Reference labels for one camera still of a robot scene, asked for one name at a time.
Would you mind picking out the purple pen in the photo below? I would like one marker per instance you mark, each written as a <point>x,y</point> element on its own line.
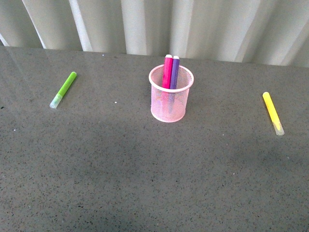
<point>174,72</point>

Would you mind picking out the pink pen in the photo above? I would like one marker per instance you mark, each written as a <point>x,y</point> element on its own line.
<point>166,78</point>

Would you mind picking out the pink mesh pen cup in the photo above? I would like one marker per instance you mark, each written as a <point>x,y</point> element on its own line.
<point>169,105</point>

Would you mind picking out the green pen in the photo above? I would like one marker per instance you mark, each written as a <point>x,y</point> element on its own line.
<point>61,93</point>

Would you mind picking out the yellow pen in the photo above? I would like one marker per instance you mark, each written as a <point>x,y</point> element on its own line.
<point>273,114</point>

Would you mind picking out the white curtain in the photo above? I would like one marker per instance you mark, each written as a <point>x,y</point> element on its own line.
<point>274,32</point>

